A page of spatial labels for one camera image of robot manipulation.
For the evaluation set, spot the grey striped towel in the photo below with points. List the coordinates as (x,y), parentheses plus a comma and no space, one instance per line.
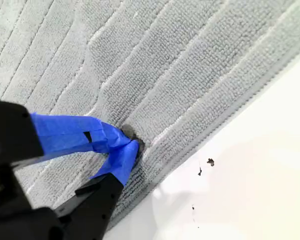
(164,62)

